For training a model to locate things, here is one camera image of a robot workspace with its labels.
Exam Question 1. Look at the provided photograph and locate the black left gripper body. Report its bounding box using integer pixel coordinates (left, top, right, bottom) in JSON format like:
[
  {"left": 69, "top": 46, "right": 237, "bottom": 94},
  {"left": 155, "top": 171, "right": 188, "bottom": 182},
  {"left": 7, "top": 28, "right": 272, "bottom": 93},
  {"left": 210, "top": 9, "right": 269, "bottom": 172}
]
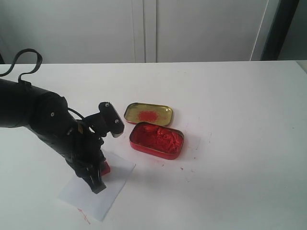
[{"left": 51, "top": 117, "right": 107, "bottom": 179}]

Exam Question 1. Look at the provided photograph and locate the red stamp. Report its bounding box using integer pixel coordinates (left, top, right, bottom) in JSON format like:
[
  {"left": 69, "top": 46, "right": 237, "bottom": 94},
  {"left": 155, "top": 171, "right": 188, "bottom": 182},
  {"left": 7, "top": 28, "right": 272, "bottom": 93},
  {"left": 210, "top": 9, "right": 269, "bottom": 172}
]
[{"left": 100, "top": 161, "right": 111, "bottom": 176}]

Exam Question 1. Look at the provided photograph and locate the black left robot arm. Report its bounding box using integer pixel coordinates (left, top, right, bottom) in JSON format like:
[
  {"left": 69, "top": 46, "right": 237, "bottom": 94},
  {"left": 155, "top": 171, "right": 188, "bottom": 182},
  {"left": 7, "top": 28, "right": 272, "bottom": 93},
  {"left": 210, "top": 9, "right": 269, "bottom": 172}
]
[{"left": 0, "top": 80, "right": 106, "bottom": 194}]

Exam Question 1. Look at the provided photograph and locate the red ink tin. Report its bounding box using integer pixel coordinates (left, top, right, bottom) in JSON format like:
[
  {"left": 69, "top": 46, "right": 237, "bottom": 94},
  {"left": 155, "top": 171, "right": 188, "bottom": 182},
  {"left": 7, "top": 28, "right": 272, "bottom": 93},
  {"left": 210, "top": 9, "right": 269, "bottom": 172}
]
[{"left": 129, "top": 122, "right": 184, "bottom": 160}]

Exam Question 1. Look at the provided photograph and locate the white paper sheet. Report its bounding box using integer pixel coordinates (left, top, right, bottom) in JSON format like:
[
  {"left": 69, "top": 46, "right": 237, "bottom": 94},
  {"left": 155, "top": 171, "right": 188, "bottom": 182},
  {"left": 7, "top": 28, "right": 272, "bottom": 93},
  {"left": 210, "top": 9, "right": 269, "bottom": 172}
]
[{"left": 57, "top": 153, "right": 137, "bottom": 222}]

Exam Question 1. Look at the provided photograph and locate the gold tin lid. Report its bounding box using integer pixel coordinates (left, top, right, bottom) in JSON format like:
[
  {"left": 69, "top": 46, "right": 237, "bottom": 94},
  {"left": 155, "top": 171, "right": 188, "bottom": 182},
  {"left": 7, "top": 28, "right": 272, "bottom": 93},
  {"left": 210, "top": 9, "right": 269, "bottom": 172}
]
[{"left": 124, "top": 103, "right": 173, "bottom": 126}]

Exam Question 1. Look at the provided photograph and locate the white cabinet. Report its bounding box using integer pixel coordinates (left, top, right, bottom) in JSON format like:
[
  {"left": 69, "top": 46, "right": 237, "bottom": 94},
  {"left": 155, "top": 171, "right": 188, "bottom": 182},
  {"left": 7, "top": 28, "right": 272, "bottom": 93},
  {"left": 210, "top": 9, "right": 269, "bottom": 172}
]
[{"left": 0, "top": 0, "right": 279, "bottom": 63}]

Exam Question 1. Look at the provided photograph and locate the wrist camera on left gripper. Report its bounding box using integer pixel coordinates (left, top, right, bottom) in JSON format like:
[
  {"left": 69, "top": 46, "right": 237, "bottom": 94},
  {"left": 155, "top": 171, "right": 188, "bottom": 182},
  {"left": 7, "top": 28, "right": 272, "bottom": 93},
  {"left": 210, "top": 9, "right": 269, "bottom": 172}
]
[{"left": 84, "top": 102, "right": 125, "bottom": 138}]

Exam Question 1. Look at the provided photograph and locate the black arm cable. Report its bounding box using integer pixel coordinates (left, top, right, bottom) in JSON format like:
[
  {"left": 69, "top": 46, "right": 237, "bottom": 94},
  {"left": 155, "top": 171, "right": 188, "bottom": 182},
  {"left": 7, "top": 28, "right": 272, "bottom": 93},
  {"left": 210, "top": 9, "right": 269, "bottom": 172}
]
[{"left": 0, "top": 48, "right": 44, "bottom": 83}]

